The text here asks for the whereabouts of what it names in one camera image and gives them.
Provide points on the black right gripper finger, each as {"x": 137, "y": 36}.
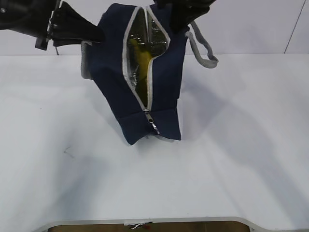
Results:
{"x": 184, "y": 12}

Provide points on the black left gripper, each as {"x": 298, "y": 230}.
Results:
{"x": 46, "y": 20}

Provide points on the yellow banana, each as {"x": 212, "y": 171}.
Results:
{"x": 143, "y": 56}

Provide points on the navy blue lunch bag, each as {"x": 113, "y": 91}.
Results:
{"x": 112, "y": 66}

